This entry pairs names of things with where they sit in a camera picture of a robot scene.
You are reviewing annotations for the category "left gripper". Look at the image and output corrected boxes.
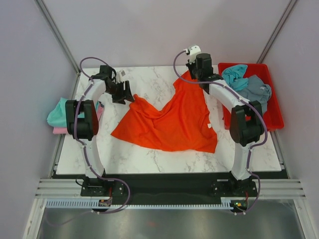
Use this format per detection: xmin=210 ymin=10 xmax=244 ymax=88
xmin=105 ymin=82 xmax=135 ymax=106

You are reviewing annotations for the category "orange t shirt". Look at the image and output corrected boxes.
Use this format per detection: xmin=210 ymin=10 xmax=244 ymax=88
xmin=111 ymin=71 xmax=218 ymax=153

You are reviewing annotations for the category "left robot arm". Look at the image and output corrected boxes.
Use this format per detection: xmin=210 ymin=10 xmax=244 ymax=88
xmin=65 ymin=65 xmax=134 ymax=198

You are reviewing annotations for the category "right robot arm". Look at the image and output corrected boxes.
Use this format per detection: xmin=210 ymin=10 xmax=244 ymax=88
xmin=186 ymin=49 xmax=268 ymax=196

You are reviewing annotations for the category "folded pink t shirt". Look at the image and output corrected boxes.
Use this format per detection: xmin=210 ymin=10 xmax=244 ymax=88
xmin=53 ymin=102 xmax=104 ymax=134

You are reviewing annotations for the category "cyan t shirt in bin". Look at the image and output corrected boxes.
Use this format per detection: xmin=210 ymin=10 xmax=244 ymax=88
xmin=222 ymin=64 xmax=249 ymax=92

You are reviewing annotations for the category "grey t shirt in bin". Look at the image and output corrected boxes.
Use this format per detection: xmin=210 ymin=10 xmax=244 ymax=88
xmin=238 ymin=75 xmax=272 ymax=114

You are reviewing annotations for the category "folded teal t shirt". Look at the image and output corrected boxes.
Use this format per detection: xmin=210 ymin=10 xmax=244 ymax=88
xmin=46 ymin=97 xmax=85 ymax=127

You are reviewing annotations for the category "red plastic bin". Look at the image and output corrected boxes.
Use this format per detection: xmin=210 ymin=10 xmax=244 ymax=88
xmin=218 ymin=63 xmax=284 ymax=131

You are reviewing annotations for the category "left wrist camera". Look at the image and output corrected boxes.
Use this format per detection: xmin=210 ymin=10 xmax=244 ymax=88
xmin=116 ymin=70 xmax=126 ymax=84

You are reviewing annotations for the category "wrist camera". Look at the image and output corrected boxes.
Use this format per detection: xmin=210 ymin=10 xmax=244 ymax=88
xmin=184 ymin=45 xmax=201 ymax=64
xmin=116 ymin=70 xmax=126 ymax=84

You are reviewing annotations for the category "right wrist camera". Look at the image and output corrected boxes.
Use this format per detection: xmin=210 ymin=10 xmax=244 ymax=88
xmin=184 ymin=45 xmax=201 ymax=64

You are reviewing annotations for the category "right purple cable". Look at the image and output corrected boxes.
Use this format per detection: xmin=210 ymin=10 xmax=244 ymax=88
xmin=173 ymin=49 xmax=269 ymax=216

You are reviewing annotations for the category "purple cable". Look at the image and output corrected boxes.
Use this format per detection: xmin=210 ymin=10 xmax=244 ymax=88
xmin=74 ymin=57 xmax=132 ymax=215
xmin=173 ymin=49 xmax=269 ymax=216

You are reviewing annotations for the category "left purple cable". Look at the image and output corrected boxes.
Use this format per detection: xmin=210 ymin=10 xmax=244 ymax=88
xmin=74 ymin=57 xmax=132 ymax=215

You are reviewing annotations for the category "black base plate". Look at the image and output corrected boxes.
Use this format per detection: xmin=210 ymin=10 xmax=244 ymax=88
xmin=79 ymin=174 xmax=258 ymax=207

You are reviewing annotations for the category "left corner frame post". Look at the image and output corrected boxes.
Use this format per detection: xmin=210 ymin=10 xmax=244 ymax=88
xmin=34 ymin=0 xmax=80 ymax=73

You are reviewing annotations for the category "corner frame post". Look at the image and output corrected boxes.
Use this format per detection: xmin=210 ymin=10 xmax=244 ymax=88
xmin=34 ymin=0 xmax=80 ymax=73
xmin=256 ymin=0 xmax=299 ymax=64

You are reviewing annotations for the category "right corner frame post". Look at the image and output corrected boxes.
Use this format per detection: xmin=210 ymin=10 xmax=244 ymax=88
xmin=256 ymin=0 xmax=299 ymax=64

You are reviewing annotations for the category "white cable duct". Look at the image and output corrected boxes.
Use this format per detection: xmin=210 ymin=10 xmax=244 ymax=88
xmin=45 ymin=199 xmax=233 ymax=210

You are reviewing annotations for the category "aluminium frame rail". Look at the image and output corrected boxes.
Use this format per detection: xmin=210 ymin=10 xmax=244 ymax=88
xmin=35 ymin=179 xmax=306 ymax=199

